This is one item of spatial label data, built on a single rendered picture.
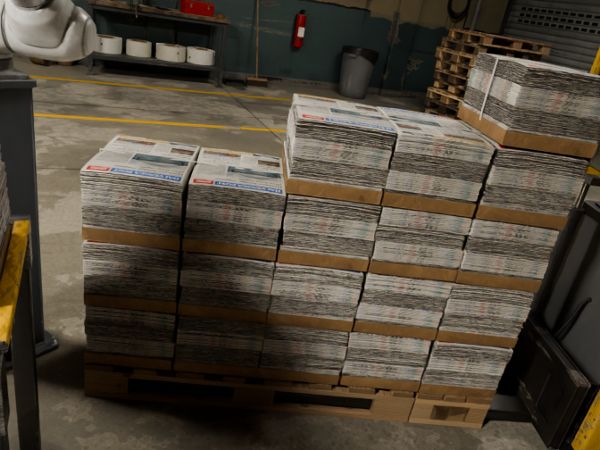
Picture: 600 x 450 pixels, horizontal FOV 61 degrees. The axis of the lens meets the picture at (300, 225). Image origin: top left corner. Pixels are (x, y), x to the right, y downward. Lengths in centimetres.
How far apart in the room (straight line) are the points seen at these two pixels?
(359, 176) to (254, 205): 32
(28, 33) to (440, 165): 119
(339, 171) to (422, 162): 24
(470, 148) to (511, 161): 13
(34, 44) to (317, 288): 107
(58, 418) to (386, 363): 110
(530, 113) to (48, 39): 134
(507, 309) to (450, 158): 58
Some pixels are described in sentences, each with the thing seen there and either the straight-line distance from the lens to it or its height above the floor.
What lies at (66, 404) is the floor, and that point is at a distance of 198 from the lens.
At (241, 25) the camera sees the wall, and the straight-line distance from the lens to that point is 834.
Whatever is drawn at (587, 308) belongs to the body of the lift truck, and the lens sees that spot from 233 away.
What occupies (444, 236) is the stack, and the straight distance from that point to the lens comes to 164.
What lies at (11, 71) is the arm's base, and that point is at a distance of 178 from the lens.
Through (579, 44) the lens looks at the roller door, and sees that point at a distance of 930.
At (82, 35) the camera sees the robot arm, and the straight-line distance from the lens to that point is 162.
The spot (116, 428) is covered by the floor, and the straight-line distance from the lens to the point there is 188.
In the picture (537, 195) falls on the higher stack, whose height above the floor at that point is 93.
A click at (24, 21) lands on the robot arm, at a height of 118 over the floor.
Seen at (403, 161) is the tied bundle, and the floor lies 98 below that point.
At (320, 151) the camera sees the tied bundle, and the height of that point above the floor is 97.
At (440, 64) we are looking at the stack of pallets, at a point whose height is 78.
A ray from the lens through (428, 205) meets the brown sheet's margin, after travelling 158.
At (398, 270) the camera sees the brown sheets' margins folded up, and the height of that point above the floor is 63.
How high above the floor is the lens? 136
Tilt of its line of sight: 24 degrees down
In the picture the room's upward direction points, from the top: 10 degrees clockwise
